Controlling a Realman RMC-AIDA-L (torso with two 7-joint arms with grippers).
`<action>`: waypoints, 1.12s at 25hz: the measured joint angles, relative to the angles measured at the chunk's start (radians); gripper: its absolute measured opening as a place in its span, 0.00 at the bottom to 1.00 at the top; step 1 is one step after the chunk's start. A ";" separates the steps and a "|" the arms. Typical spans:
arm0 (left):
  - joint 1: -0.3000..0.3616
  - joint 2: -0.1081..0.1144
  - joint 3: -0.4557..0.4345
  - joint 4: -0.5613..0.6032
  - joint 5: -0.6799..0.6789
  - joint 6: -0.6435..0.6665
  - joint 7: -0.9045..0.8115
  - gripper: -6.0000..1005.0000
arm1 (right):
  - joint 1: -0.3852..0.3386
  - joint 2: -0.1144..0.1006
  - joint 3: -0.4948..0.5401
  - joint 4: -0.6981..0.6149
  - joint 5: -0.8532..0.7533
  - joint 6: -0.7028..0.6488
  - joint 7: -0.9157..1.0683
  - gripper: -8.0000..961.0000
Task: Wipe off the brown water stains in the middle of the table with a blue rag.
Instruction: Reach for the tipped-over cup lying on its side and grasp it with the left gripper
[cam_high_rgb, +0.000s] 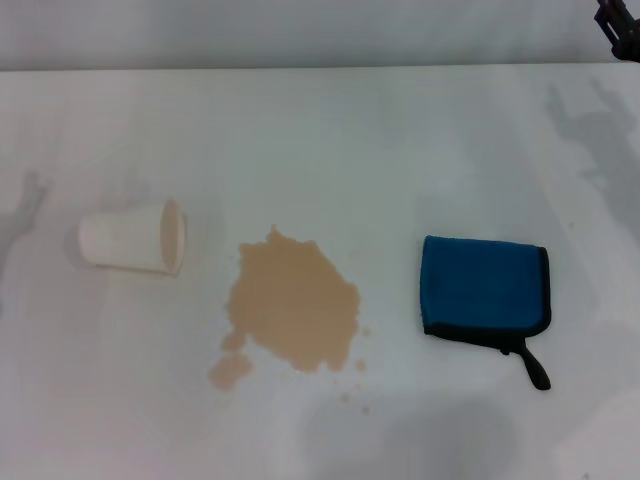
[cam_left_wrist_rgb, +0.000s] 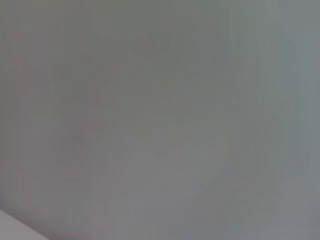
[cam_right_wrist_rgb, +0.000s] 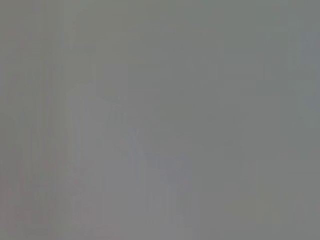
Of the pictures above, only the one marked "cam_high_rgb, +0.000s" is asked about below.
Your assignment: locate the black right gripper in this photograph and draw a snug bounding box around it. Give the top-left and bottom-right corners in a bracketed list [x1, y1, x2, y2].
[593, 0, 640, 60]

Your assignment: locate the blue rag with black trim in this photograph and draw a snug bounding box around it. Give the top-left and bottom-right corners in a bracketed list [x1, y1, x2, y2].
[418, 234, 554, 392]

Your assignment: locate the white paper cup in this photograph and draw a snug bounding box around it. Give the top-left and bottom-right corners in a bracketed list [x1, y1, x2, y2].
[77, 197, 188, 277]

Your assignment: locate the large brown water stain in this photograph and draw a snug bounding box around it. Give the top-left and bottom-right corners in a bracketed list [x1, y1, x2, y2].
[221, 224, 362, 376]

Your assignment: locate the small brown water puddle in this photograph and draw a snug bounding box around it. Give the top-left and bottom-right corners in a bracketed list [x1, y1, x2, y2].
[207, 351, 254, 393]

